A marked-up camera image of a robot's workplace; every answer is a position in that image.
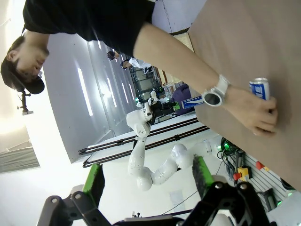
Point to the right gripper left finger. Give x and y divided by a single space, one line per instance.
94 181

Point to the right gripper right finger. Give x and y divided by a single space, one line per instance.
204 179

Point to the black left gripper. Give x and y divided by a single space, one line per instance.
156 113

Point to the blue Pocari Sweat can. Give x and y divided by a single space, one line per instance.
259 89
191 102

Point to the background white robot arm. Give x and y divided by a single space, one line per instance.
154 95

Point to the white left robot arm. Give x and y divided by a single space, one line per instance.
141 169

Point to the person's left forearm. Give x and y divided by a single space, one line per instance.
176 56

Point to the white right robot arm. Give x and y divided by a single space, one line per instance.
287 212

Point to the person's left hand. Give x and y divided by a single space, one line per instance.
254 113

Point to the black folded tripod stand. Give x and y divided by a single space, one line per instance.
121 141
176 137

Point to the white paper sheet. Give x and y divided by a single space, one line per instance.
178 198

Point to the white wrist watch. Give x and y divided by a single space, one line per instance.
212 99

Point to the yellow emergency stop button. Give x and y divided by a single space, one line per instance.
243 173

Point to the red rounded plastic object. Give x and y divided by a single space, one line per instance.
259 165

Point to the background person white shirt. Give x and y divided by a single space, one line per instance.
138 63

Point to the grey slatted panel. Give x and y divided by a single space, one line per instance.
265 183

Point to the long white ceiling light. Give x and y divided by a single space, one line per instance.
84 91
111 93

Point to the grey louvred vent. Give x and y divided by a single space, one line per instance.
18 160

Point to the person in black shirt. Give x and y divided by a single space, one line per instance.
94 18

